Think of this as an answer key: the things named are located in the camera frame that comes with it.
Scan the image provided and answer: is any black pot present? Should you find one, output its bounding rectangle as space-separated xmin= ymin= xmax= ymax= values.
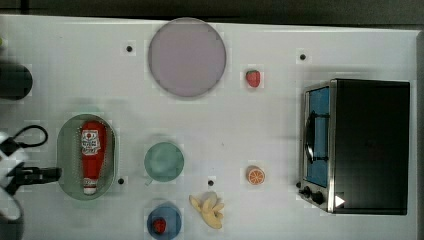
xmin=0 ymin=64 xmax=33 ymax=100

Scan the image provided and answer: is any blue cup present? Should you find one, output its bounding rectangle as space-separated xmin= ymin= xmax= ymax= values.
xmin=146 ymin=202 xmax=182 ymax=240

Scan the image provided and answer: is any green mug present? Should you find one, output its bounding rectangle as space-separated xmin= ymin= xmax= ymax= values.
xmin=144 ymin=142 xmax=185 ymax=186

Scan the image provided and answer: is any toy peeled banana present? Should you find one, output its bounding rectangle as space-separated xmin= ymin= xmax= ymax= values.
xmin=189 ymin=192 xmax=225 ymax=229

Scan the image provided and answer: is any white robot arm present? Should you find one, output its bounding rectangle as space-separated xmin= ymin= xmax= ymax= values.
xmin=0 ymin=132 xmax=62 ymax=240

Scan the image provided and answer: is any black toaster oven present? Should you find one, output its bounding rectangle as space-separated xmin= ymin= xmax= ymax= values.
xmin=296 ymin=78 xmax=411 ymax=215

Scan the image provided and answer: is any toy orange half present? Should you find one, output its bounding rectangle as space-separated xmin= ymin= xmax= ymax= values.
xmin=246 ymin=166 xmax=266 ymax=185

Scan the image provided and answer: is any red ketchup bottle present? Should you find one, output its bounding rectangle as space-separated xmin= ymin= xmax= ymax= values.
xmin=81 ymin=121 xmax=107 ymax=195

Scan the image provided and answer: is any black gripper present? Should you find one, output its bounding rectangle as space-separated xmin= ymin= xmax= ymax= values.
xmin=5 ymin=167 xmax=62 ymax=196

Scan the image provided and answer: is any round grey plate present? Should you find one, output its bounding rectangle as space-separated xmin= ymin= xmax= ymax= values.
xmin=148 ymin=18 xmax=227 ymax=97

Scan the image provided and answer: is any red toy strawberry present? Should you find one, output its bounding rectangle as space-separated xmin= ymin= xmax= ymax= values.
xmin=245 ymin=70 xmax=261 ymax=88

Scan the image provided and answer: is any small red toy fruit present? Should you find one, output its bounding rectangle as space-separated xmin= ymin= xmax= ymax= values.
xmin=152 ymin=218 xmax=167 ymax=235

